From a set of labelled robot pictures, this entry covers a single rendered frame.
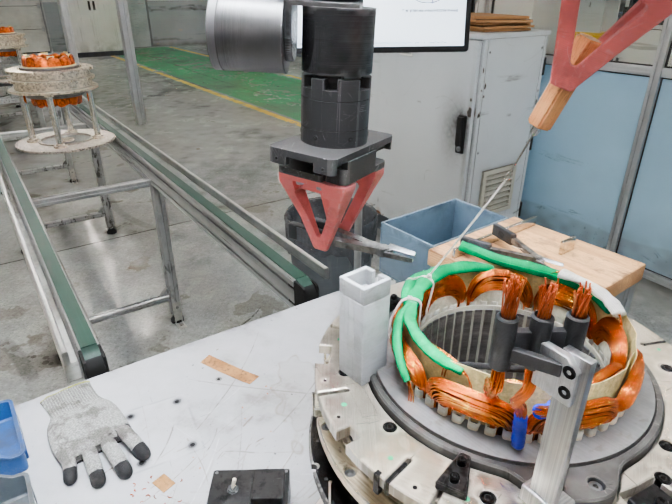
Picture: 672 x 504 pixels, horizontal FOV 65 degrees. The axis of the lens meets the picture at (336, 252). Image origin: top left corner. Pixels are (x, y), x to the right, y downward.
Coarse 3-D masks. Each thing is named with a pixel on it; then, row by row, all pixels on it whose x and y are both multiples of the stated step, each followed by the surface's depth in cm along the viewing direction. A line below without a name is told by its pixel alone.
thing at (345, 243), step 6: (336, 240) 48; (342, 240) 48; (348, 240) 48; (354, 240) 48; (336, 246) 48; (342, 246) 48; (348, 246) 47; (354, 246) 47; (360, 246) 47; (366, 246) 47; (372, 246) 47; (366, 252) 47; (372, 252) 47
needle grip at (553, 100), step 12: (576, 36) 32; (588, 36) 32; (576, 48) 32; (588, 48) 32; (576, 60) 32; (552, 96) 34; (564, 96) 34; (540, 108) 35; (552, 108) 34; (540, 120) 35; (552, 120) 35
